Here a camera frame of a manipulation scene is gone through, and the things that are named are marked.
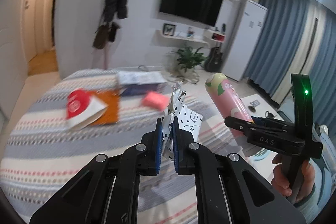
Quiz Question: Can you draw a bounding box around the pink snack can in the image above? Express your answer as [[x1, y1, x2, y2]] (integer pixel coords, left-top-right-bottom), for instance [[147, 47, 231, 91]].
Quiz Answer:
[[205, 73, 253, 123]]

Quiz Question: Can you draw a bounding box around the white patterned paper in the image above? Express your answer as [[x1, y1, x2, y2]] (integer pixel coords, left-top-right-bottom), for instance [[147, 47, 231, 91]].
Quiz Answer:
[[162, 83, 203, 161]]

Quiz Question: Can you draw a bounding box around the red white paper cup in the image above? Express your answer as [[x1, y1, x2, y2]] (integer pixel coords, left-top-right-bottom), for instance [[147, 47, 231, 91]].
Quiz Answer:
[[66, 89, 108, 130]]

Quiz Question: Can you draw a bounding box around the orange snack wrapper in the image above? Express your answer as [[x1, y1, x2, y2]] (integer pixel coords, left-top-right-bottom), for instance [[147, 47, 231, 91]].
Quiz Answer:
[[89, 90, 120, 126]]

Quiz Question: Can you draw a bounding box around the pink plastic packet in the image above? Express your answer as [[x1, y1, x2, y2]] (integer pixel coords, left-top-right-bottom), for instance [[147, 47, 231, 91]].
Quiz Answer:
[[141, 91, 170, 111]]

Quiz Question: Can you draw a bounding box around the white blue milk carton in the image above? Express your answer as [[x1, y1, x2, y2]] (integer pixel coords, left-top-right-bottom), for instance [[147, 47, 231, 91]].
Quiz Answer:
[[117, 71, 167, 97]]

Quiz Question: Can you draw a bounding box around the right hand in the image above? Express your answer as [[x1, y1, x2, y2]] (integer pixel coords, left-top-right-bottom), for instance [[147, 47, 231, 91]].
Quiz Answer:
[[270, 154, 316, 205]]

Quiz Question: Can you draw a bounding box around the black guitar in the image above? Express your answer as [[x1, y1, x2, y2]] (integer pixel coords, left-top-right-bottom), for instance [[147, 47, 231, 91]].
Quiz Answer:
[[203, 42, 223, 73]]

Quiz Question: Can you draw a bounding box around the striped woven table cloth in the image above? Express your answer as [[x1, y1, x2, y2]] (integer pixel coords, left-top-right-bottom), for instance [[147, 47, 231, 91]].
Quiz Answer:
[[0, 67, 253, 224]]

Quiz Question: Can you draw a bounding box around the green potted plant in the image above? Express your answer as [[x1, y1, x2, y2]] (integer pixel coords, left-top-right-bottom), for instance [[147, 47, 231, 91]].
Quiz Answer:
[[175, 46, 206, 72]]

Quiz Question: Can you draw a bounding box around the red white cubby box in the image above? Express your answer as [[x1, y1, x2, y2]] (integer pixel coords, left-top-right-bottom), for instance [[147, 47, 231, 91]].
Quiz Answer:
[[203, 29, 225, 43]]

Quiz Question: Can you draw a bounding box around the blue curtain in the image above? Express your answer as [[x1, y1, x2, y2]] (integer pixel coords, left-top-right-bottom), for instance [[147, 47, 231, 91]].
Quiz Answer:
[[244, 0, 335, 138]]

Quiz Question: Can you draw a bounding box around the white refrigerator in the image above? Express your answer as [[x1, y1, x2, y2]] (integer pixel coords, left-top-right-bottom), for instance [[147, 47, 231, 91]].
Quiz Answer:
[[222, 0, 268, 81]]

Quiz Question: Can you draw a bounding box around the framed butterfly picture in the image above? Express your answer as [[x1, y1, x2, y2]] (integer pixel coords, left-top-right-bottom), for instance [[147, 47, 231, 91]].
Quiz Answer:
[[162, 23, 176, 36]]

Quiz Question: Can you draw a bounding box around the pink coat stand pole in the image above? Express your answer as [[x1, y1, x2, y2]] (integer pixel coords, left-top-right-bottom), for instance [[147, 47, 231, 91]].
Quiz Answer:
[[104, 45, 109, 70]]

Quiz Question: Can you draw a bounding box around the brown hanging bag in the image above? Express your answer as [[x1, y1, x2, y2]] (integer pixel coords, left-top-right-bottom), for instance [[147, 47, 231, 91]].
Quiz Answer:
[[93, 24, 109, 50]]

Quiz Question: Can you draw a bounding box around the small black hanging bag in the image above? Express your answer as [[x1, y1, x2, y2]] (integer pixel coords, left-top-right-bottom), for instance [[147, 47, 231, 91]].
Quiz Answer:
[[108, 22, 121, 43]]

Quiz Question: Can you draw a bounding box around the white lower wall shelf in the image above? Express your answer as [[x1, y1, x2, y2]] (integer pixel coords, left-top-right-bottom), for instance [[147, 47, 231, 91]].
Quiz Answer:
[[156, 30, 210, 48]]

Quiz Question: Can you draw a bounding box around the black wall television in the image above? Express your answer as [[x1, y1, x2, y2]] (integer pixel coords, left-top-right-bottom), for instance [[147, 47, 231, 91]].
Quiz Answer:
[[159, 0, 223, 27]]

